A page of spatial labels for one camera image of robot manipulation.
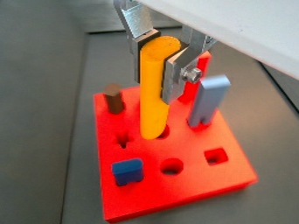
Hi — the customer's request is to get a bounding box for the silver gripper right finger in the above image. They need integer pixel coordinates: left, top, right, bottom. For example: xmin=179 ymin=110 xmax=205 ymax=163
xmin=161 ymin=25 xmax=217 ymax=104

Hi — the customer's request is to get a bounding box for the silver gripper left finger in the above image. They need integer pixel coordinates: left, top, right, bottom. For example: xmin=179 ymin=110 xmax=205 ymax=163
xmin=113 ymin=0 xmax=161 ymax=82

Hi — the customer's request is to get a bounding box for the yellow oval peg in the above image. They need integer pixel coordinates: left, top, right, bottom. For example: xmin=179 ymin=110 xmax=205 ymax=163
xmin=140 ymin=36 xmax=181 ymax=140

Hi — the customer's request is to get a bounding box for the red foam peg board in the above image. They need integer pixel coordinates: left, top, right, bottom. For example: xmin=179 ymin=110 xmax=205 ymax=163
xmin=93 ymin=83 xmax=257 ymax=223

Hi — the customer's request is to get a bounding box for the red notched peg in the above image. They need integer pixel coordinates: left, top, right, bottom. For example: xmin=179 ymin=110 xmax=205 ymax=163
xmin=179 ymin=52 xmax=211 ymax=103

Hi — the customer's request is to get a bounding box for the light blue arch peg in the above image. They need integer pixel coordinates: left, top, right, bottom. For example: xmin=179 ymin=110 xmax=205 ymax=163
xmin=188 ymin=74 xmax=231 ymax=128

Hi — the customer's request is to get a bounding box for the brown hexagon peg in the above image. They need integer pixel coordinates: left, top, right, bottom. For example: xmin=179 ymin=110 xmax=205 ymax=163
xmin=104 ymin=83 xmax=125 ymax=115

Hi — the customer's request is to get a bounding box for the dark blue short peg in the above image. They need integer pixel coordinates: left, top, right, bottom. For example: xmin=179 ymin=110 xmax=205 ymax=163
xmin=112 ymin=158 xmax=144 ymax=186

